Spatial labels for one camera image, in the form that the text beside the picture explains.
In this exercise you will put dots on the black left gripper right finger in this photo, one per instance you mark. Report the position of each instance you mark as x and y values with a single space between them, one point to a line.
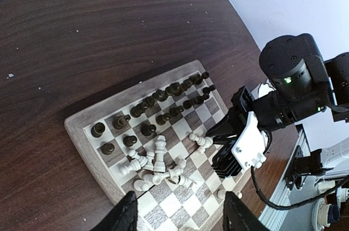
237 216

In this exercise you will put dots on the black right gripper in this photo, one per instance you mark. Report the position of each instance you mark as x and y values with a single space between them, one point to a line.
226 132

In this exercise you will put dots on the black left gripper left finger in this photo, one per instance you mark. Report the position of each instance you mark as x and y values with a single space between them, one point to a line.
123 216

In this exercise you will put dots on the wooden chess board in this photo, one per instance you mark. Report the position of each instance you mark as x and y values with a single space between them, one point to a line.
166 206

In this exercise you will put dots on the pile of white chess pieces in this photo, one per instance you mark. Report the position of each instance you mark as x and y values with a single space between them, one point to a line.
153 168

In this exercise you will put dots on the black chess pieces rows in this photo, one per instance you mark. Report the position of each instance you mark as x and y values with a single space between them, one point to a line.
194 109

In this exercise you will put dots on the aluminium front rail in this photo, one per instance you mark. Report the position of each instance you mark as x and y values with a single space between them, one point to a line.
272 218

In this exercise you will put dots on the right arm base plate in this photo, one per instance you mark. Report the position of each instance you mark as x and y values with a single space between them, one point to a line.
302 166

